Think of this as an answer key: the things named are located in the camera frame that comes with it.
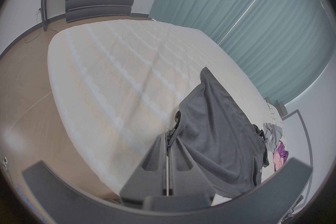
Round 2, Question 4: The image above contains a grey garment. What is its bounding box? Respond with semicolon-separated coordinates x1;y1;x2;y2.
263;123;285;152

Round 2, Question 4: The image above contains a purple garment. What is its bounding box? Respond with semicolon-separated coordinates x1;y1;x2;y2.
274;140;289;163

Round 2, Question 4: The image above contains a grey bedside table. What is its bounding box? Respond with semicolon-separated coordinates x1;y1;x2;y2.
265;97;286;120

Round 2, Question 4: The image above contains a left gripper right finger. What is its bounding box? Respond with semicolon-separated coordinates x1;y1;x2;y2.
169;142;214;196

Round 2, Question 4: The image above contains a pink garment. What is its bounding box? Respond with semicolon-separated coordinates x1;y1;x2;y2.
272;151;285;171

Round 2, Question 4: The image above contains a white printed pillow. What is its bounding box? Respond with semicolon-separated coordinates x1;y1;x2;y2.
266;103;283;126

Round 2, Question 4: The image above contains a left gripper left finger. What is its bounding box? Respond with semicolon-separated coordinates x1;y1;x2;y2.
120;133;168;204

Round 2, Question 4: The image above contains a bed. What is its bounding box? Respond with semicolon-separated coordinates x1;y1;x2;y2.
47;19;314;204

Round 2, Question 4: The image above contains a black T-shirt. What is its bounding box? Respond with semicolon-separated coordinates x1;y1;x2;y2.
167;67;270;198

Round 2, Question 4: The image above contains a dark grey chest of drawers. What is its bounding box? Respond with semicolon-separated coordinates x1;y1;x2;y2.
65;0;137;23

